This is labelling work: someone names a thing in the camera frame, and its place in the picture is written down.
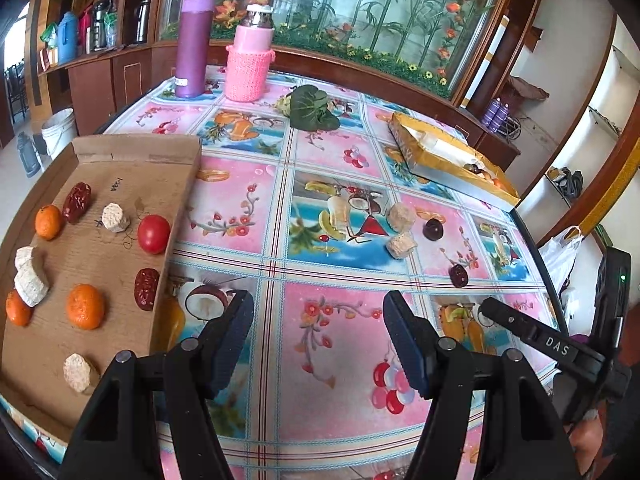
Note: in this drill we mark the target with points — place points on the purple thermos bottle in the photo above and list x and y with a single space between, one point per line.
195 45

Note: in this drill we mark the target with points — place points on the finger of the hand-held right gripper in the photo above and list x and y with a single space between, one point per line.
540 340

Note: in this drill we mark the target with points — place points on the pink knit-covered bottle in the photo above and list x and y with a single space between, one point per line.
247 67

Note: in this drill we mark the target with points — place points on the grey plastic jug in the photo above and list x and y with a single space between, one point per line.
29 155

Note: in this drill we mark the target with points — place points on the green artificial leaves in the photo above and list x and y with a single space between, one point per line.
310 107

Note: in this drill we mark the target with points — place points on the blue thermos jug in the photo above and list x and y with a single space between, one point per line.
67 40

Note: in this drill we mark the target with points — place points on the cardboard tray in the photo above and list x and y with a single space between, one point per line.
115 260

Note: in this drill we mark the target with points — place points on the person's right hand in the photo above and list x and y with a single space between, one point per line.
590 440

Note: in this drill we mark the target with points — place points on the wooden cabinet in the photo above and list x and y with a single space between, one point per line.
110 80

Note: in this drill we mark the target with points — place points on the bamboo painted glass panel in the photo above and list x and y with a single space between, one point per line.
350 5

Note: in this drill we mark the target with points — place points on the dark wrinkled date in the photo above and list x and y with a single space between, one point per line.
458 275

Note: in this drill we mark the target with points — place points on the white plastic bucket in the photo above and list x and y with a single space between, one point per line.
60 132

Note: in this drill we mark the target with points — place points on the red date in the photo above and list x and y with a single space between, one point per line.
77 202
146 289

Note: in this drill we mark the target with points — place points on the brown wicker basket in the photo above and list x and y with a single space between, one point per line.
527 89

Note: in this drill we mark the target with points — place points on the steel kettle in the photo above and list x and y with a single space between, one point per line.
104 22

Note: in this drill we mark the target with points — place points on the orange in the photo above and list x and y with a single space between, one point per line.
86 306
48 221
496 181
17 307

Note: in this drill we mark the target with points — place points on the dark fruit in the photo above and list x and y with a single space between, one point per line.
470 166

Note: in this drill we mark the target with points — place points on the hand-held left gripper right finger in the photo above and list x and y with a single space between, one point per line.
407 345

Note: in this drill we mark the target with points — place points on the red tomato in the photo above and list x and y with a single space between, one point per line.
153 233

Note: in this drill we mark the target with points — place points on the dark purple plum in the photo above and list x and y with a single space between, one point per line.
433 229

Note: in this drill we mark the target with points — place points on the small purple bottle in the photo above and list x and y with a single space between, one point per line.
491 115
503 117

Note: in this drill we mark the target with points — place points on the gold box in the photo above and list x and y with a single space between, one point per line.
445 157

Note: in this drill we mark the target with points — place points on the printed pink tablecloth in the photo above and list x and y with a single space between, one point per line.
340 410

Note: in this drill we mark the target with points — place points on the white plastic bag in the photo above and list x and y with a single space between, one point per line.
560 260

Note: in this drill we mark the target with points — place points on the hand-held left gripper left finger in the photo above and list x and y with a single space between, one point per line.
227 345

